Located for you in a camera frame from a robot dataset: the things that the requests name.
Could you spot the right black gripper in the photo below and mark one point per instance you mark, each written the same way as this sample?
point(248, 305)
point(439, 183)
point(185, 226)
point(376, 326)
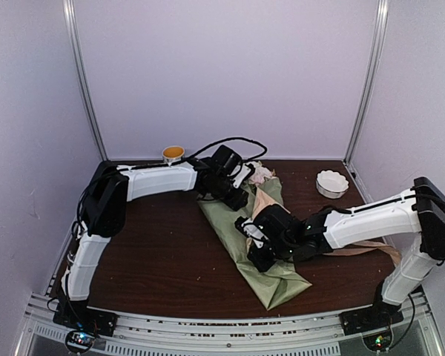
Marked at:
point(262, 265)

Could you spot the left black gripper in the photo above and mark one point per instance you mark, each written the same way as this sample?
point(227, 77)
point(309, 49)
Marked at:
point(236, 202)

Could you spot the white rose stem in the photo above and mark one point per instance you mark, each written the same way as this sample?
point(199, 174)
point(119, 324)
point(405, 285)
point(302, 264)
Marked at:
point(261, 174)

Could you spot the green and peach wrapping paper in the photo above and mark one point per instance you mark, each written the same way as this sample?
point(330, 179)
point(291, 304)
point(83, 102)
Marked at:
point(281, 282)

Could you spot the beige ribbon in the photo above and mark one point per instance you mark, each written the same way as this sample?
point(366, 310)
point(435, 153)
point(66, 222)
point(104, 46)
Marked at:
point(364, 247)

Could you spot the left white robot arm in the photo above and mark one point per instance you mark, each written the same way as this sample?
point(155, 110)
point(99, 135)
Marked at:
point(101, 212)

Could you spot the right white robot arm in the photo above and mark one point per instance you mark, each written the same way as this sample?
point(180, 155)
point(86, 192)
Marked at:
point(278, 235)

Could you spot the patterned mug yellow inside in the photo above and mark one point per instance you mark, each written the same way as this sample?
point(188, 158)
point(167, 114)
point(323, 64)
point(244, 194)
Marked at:
point(173, 154)

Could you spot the white scalloped bowl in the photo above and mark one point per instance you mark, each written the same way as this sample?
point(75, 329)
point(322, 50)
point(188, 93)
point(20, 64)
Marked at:
point(331, 184)

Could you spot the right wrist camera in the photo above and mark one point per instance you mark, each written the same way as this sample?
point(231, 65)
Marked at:
point(248, 228)

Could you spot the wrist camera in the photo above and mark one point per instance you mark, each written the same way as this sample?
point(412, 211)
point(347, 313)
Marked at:
point(248, 228)
point(242, 173)

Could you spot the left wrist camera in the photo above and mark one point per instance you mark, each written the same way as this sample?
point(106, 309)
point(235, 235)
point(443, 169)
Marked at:
point(242, 173)

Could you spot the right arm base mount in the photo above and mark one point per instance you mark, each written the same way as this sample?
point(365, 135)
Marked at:
point(375, 327)

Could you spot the front aluminium rail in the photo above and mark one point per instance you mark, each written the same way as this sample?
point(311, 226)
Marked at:
point(140, 334)

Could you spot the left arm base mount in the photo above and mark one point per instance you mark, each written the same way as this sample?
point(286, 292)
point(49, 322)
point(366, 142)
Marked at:
point(86, 329)

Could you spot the right aluminium frame post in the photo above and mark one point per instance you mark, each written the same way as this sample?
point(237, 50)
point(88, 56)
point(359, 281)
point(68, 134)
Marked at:
point(378, 40)

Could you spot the aluminium frame post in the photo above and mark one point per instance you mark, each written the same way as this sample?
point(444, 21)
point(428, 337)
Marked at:
point(378, 40)
point(84, 89)

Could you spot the left aluminium frame post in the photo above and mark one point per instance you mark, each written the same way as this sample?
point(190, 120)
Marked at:
point(84, 89)

